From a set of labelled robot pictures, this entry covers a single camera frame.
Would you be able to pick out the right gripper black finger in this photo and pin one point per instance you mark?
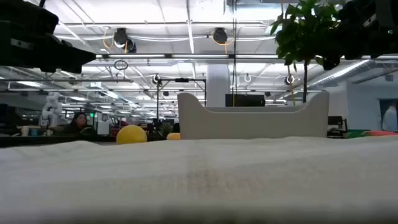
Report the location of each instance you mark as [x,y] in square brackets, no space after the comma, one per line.
[332,62]

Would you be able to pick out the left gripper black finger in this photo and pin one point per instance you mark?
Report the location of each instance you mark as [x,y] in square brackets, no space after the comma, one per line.
[77,60]

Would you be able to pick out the orange carrot with green top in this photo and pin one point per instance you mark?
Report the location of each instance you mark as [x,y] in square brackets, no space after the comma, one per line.
[379,133]

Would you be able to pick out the yellow lemon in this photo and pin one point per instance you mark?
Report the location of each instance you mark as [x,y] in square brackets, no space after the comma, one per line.
[131,135]

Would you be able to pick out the yellow banana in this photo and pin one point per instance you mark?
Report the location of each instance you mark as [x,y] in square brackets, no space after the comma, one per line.
[174,136]

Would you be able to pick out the green plant in black pot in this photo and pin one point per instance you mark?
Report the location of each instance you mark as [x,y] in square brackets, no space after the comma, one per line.
[298,31]

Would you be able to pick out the white humanoid robot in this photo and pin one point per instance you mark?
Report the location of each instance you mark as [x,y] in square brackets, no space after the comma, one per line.
[52,109]

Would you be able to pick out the seated person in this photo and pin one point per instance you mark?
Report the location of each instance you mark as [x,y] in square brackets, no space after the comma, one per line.
[79,124]

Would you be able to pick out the red cart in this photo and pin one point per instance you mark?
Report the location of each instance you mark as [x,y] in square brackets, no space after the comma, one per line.
[119,126]

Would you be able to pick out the standing person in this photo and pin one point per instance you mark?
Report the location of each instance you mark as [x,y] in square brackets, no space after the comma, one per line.
[391,119]

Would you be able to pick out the blue cup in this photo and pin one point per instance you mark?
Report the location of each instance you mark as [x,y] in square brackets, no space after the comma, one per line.
[34,132]

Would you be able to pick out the white cup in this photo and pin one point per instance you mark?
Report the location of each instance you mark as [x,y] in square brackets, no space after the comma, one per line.
[25,131]

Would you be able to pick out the black monitor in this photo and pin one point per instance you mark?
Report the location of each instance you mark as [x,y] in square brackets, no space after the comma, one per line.
[245,100]

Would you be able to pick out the white plastic bin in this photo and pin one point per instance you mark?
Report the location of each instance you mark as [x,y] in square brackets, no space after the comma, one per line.
[248,124]

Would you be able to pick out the small green desk plant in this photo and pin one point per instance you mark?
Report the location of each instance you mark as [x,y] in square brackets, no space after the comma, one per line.
[166,129]

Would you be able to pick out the white checked dish towel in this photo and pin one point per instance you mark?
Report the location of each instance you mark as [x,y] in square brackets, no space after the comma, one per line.
[199,174]

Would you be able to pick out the black aluminium table frame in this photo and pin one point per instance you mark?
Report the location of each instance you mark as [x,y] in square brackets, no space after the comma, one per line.
[46,140]

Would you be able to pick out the black camera stand frame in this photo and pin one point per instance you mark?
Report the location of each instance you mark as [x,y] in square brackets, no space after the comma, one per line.
[182,80]

